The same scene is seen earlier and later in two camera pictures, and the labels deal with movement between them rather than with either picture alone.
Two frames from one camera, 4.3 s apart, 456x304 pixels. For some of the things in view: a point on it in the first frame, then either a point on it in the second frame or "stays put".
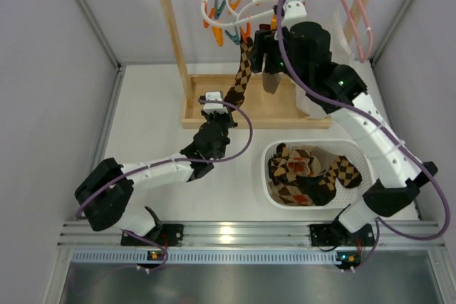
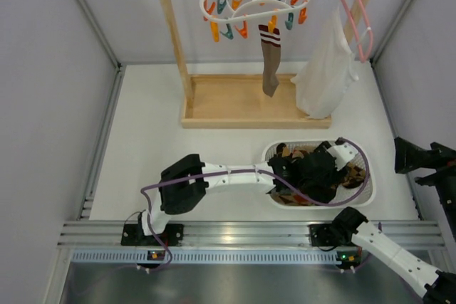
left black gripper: [219, 118] -> [321, 179]
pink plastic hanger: [361, 58] stays put
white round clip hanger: [230, 8] stays put
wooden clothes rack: [255, 107] stays put
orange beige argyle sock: [288, 194] stays put
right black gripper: [266, 49] -> [434, 154]
